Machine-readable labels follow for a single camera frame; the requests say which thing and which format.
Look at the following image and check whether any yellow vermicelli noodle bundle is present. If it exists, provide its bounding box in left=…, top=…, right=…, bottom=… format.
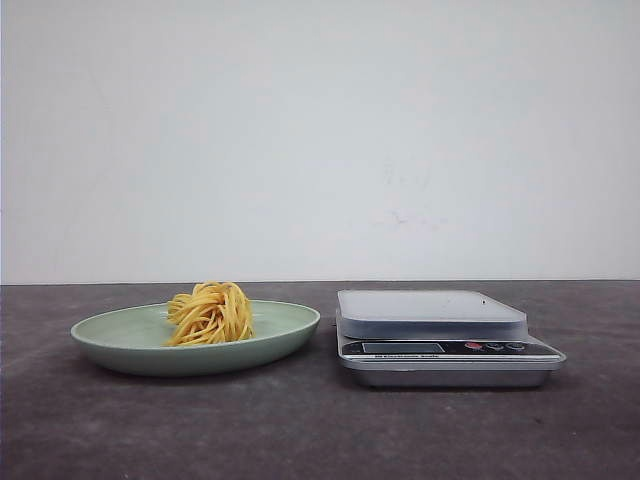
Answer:
left=164, top=281, right=255, bottom=347

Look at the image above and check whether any light green plate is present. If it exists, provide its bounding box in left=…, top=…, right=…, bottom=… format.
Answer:
left=70, top=300, right=321, bottom=377

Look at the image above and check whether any silver digital kitchen scale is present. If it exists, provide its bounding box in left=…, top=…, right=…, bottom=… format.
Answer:
left=336, top=290, right=566, bottom=388

